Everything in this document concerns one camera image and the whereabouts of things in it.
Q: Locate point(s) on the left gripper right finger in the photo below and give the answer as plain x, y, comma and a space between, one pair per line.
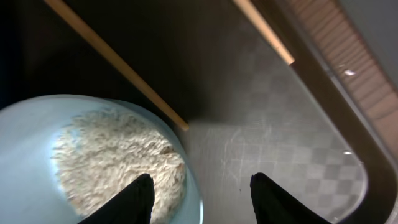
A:
274, 205

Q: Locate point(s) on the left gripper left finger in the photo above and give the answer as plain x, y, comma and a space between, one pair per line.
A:
132, 205

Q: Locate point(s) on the light blue bowl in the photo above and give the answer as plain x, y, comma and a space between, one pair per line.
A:
29, 189

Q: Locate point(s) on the grey dishwasher rack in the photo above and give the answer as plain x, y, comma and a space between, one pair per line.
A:
376, 21

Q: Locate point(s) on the rice leftovers in bowl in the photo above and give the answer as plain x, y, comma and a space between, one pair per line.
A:
102, 151

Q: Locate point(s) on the brown serving tray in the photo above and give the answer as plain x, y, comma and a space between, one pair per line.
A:
247, 110

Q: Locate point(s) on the right wooden chopstick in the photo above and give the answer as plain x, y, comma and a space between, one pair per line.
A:
249, 10

